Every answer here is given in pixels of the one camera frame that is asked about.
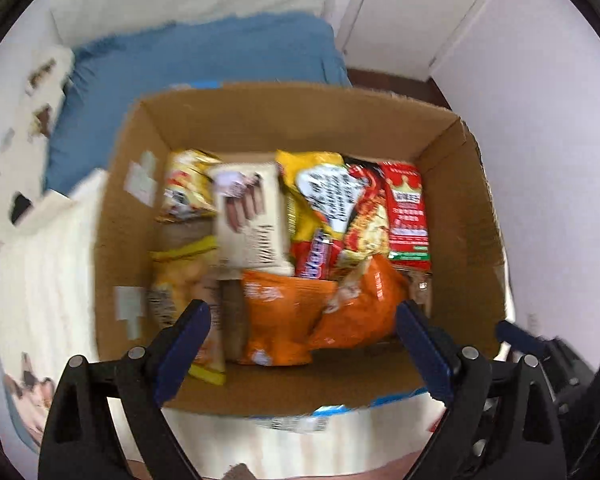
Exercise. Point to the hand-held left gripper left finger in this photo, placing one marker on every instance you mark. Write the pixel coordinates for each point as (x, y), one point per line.
(185, 345)

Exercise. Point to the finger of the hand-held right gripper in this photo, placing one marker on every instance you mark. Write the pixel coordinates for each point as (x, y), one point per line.
(520, 336)

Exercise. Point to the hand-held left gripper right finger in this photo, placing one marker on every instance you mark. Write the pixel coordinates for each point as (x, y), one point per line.
(425, 350)

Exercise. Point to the small dark red packet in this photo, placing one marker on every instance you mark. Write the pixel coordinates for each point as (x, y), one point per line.
(421, 285)

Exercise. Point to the small yellow red packet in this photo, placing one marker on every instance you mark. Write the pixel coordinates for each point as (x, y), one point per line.
(180, 275)

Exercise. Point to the orange snack packet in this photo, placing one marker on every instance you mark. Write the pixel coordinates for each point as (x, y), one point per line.
(360, 310)
(280, 320)

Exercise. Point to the white wafer packet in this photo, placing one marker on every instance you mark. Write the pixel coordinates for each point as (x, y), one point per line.
(250, 220)

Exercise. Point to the red crown print packet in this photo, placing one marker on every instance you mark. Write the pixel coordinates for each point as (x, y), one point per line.
(405, 210)

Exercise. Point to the yellow snack packet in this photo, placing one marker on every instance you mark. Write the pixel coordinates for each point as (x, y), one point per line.
(187, 185)

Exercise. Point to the yellow instant noodle packet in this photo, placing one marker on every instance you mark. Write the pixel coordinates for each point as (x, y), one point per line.
(320, 195)

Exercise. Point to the cardboard box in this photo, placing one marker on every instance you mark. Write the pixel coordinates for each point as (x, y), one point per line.
(300, 120)

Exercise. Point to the cat print blanket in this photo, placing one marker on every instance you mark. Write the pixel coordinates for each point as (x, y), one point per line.
(45, 270)

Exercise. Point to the bear print pillow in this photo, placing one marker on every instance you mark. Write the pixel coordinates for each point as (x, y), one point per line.
(30, 125)

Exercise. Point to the blue pillow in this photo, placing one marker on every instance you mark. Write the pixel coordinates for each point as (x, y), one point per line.
(205, 60)

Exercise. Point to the white door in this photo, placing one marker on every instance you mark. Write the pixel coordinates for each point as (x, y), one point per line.
(405, 10)

